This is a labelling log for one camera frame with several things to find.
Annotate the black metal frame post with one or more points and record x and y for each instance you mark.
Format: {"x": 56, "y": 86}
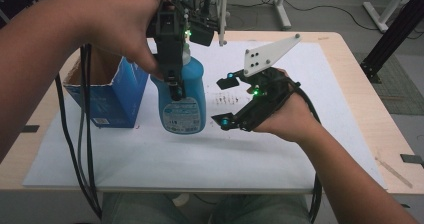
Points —
{"x": 396, "y": 30}

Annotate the white table mat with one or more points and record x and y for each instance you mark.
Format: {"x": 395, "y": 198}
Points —
{"x": 200, "y": 164}

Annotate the small white object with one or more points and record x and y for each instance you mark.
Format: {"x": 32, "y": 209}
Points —
{"x": 181, "y": 200}

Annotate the gray tape piece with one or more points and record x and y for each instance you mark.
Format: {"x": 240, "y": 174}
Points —
{"x": 30, "y": 128}
{"x": 411, "y": 159}

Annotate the beige tape strip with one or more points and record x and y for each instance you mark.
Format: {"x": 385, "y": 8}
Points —
{"x": 393, "y": 172}

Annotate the blue cardboard box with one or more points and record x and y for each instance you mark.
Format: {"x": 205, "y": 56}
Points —
{"x": 116, "y": 100}

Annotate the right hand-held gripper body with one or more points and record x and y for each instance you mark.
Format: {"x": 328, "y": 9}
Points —
{"x": 266, "y": 90}

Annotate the black computer tower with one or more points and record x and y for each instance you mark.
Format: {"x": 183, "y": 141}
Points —
{"x": 196, "y": 0}

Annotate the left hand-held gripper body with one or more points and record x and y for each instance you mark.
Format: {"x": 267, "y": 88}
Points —
{"x": 170, "y": 44}

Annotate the gray floor mat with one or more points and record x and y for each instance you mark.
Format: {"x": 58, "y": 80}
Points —
{"x": 400, "y": 90}

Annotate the white stand leg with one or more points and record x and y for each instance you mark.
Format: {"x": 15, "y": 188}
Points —
{"x": 390, "y": 10}

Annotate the blue bottle with white cap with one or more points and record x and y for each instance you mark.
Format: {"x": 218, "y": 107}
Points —
{"x": 186, "y": 117}

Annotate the person's left hand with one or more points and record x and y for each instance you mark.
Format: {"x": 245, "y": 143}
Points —
{"x": 123, "y": 20}

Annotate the person's right hand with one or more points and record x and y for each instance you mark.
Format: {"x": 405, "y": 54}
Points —
{"x": 293, "y": 120}

